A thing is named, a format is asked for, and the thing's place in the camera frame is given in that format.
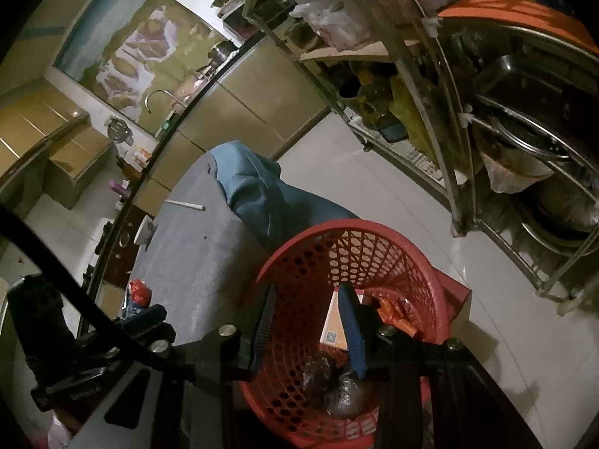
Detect white plastic bag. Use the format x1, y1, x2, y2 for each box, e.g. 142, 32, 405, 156
288, 0, 370, 50

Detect dark kettle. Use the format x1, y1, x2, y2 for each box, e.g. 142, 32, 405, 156
206, 40, 235, 68

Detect newspaper sheets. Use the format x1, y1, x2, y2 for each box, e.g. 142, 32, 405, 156
402, 145, 450, 183

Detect red wrapper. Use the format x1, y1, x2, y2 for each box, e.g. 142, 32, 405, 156
122, 278, 153, 319

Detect pale plastic bag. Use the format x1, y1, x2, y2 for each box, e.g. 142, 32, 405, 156
482, 150, 553, 195

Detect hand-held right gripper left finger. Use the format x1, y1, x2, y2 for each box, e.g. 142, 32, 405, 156
70, 283, 279, 449

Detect white tube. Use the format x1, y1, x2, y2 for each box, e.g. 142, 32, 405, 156
165, 199, 207, 212

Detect orange snack packet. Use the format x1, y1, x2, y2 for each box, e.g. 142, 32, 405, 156
365, 297, 419, 337

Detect stack of steel pots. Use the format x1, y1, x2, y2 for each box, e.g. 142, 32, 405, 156
472, 54, 599, 150

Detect large steel pan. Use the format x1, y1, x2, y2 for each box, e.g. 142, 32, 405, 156
515, 182, 599, 251

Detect orange plastic basin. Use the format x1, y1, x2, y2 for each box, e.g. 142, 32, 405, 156
437, 0, 599, 57

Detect beige wall cabinet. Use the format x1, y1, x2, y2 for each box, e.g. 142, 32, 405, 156
0, 89, 115, 211

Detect metal faucet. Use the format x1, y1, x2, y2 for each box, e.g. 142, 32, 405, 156
144, 89, 183, 115

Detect dark plastic bags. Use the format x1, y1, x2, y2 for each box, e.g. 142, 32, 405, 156
323, 367, 375, 417

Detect black cable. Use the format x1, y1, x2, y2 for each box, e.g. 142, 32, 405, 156
0, 206, 169, 375

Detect yellow plastic bag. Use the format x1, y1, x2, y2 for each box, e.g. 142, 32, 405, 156
388, 75, 441, 160

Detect clear plastic wrap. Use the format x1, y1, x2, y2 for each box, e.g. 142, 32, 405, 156
299, 353, 340, 407

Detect blue cloth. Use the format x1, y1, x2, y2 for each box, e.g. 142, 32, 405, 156
206, 140, 363, 256

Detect hanging metal lid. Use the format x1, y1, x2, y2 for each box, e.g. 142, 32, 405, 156
105, 114, 134, 148

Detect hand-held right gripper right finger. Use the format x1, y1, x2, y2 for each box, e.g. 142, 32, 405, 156
338, 283, 544, 449

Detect red mesh plastic basket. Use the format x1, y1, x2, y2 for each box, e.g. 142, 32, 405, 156
238, 220, 454, 449

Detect metal storage rack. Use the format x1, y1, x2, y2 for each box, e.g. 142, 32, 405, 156
243, 0, 599, 319

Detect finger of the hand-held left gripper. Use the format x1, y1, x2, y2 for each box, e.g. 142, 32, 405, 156
117, 304, 170, 337

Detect small blue box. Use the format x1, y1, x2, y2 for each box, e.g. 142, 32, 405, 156
379, 122, 405, 143

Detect kitchen counter with beige cabinets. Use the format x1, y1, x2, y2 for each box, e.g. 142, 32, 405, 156
79, 33, 333, 333

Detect wooden shelf board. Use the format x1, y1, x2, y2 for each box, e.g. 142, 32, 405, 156
299, 37, 422, 64

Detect small cardboard box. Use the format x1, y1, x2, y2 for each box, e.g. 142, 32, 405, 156
319, 290, 366, 351

